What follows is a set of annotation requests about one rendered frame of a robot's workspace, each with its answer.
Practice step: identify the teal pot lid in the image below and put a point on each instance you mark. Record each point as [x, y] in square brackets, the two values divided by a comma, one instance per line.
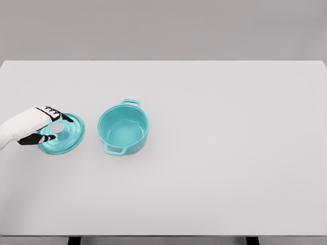
[67, 135]

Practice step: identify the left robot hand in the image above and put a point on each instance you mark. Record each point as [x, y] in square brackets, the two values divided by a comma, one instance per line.
[29, 121]

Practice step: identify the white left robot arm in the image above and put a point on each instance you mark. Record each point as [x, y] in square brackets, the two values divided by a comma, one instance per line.
[6, 131]

